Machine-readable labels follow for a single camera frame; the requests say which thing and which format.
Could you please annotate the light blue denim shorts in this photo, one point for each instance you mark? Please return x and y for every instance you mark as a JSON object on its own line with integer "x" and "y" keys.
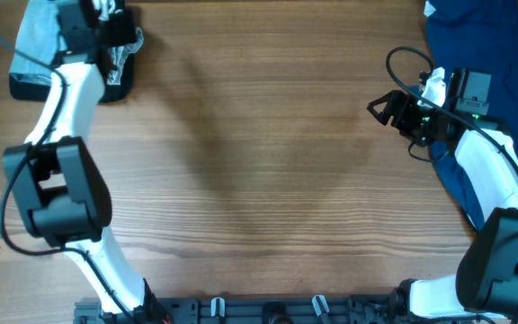
{"x": 39, "y": 38}

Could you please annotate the dark green folded garment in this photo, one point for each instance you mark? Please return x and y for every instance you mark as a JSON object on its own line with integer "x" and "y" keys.
{"x": 75, "y": 79}

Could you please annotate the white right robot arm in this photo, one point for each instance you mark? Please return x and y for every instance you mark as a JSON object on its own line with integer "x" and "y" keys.
{"x": 485, "y": 284}

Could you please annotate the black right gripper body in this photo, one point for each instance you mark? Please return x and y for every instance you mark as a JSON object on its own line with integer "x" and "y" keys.
{"x": 403, "y": 112}

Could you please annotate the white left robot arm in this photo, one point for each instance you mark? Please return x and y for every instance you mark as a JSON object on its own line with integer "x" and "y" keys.
{"x": 55, "y": 200}

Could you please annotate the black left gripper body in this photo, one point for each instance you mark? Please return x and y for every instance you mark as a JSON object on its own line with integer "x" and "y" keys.
{"x": 114, "y": 32}

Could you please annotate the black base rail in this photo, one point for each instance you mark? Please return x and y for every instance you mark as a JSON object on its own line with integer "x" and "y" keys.
{"x": 357, "y": 309}

